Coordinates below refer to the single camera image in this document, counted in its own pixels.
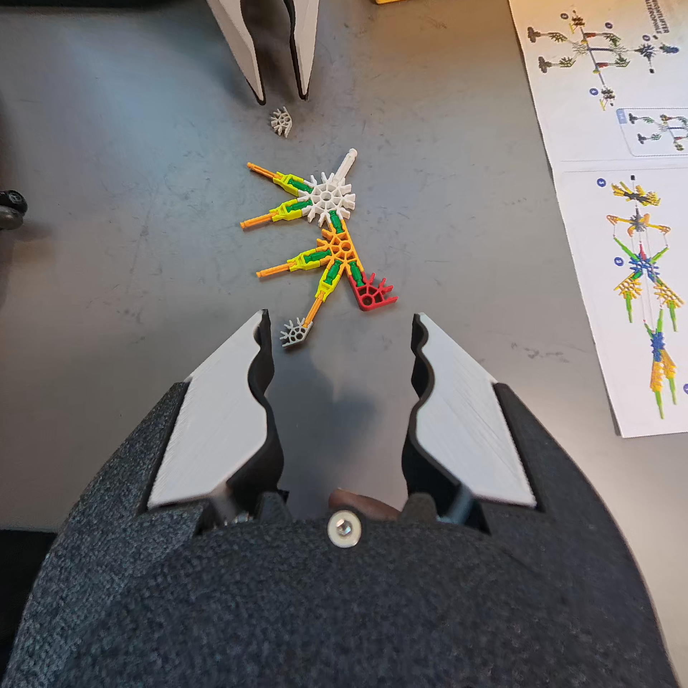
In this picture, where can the person's right hand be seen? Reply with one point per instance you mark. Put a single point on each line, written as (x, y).
(365, 505)

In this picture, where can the small grey connector piece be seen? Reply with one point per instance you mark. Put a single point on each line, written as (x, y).
(280, 121)
(294, 334)

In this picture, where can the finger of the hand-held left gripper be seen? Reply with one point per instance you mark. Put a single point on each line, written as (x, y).
(236, 32)
(307, 32)

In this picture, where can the colourful construction toy model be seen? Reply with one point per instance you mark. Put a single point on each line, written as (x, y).
(328, 199)

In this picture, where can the white folded instruction sheet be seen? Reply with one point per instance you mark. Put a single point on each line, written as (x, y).
(591, 188)

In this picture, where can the grey desk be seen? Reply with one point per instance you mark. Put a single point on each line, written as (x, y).
(134, 215)

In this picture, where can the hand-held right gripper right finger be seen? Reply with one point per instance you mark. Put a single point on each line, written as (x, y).
(473, 430)

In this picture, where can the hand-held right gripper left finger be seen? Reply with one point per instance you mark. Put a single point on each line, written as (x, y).
(215, 430)

